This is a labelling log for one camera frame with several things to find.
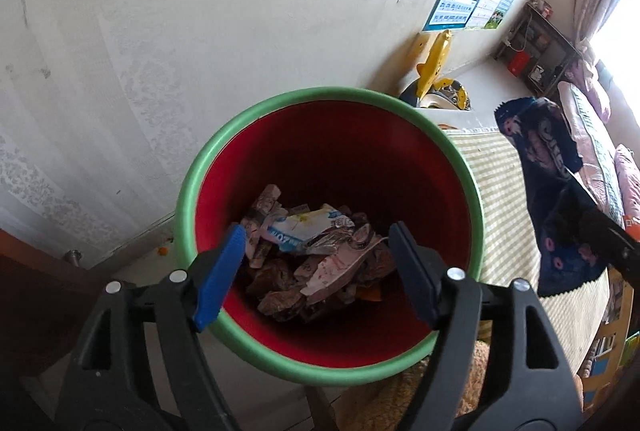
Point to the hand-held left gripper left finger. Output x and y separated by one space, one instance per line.
222 271

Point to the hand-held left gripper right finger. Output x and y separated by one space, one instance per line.
415 276

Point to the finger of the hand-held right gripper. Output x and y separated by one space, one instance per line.
615 241

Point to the orange snack bag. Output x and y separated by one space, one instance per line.
371 293

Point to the brown wrapper ball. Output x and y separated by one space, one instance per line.
280 296

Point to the light pink wrapper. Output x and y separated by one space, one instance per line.
335 268

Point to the white blue carton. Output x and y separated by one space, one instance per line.
310 226

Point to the blue cookie wrapper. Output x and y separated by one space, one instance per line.
545 146

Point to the red bin with green rim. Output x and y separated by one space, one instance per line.
325 136

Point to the pink blanket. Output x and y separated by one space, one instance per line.
629 181

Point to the plaid bed quilt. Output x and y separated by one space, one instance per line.
595 146

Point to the tan fluffy cushion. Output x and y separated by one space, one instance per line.
390 396

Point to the purple pillow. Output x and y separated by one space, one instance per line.
592 91

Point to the yellow toy vehicle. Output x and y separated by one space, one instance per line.
445 93

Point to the dark brown wooden cabinet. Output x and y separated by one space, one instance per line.
40 301

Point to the small red container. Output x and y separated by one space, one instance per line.
519 62

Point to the dark shelf unit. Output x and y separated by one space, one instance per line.
545 46

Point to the bright window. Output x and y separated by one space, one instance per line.
622 26

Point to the yellow duck toy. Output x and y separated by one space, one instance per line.
435 61

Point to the white wall chart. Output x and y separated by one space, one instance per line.
495 3

